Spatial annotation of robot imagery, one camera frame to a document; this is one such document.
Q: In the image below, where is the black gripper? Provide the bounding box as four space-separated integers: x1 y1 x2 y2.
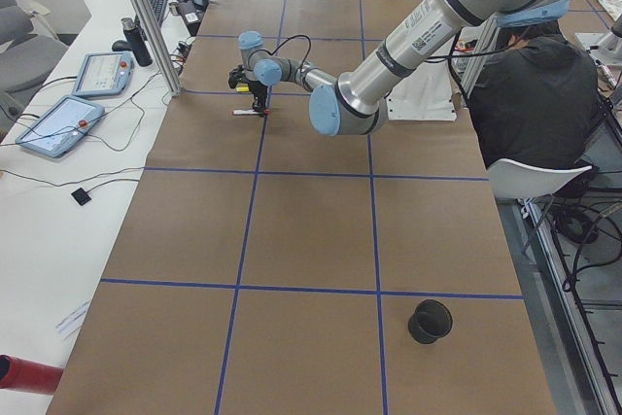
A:
248 80 269 117

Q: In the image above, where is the red marker pen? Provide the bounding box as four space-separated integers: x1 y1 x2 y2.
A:
232 109 270 118

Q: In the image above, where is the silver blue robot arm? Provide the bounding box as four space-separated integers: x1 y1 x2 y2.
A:
237 0 570 136

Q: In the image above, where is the black water bottle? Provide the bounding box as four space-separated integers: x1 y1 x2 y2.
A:
121 17 153 67

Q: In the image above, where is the black keyboard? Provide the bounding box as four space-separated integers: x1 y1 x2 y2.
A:
148 0 169 26

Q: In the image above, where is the black computer mouse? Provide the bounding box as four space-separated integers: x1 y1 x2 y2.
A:
111 40 132 52

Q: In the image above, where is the teach pendant far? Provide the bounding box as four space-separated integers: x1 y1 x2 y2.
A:
72 52 133 98

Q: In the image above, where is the teach pendant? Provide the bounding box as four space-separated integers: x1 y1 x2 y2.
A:
15 95 105 158
72 52 133 98

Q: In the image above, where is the brown paper table mat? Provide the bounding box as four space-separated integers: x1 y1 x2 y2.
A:
49 0 556 414

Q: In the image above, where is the small black square device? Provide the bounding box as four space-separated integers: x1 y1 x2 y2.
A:
71 188 91 206

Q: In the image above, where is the teach pendant near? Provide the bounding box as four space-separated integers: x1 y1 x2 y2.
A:
15 95 105 158

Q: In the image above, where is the grey office chair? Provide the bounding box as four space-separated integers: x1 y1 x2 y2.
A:
1 0 68 112

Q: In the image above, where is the white chair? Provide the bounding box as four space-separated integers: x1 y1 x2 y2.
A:
487 158 593 214

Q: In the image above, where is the black mesh cup far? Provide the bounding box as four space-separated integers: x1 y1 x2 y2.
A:
407 299 453 344

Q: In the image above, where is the seated person in black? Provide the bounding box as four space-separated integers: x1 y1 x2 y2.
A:
467 20 599 169

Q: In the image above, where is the red cylinder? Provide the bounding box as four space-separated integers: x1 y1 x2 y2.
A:
1 355 63 396

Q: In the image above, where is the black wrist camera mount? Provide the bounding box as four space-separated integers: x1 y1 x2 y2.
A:
227 64 248 92

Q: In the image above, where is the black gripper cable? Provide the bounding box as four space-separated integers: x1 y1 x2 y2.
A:
264 34 315 71

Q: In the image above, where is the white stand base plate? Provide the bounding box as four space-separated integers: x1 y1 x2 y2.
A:
387 86 457 121

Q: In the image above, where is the aluminium frame post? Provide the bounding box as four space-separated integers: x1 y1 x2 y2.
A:
130 0 181 97

